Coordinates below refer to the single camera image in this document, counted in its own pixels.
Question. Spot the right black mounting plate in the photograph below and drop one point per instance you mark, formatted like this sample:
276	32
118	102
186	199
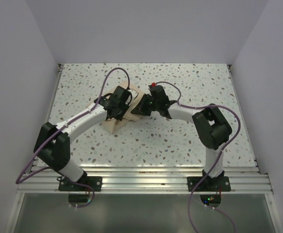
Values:
209	184

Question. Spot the black mounting plate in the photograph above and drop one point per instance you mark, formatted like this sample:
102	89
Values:
84	184
209	184

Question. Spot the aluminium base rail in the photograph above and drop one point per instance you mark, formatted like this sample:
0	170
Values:
152	180

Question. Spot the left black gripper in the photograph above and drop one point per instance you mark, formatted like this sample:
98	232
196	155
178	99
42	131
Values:
120	116

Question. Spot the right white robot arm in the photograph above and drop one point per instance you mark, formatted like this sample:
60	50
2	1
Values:
212	127

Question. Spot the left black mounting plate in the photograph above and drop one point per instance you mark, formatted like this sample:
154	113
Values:
84	184

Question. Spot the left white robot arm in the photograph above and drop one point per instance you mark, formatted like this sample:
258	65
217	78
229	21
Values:
54	140

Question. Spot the beige cloth mat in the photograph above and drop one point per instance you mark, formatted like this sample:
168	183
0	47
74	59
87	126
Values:
112	125

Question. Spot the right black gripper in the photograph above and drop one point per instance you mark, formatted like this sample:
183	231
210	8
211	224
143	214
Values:
140	108

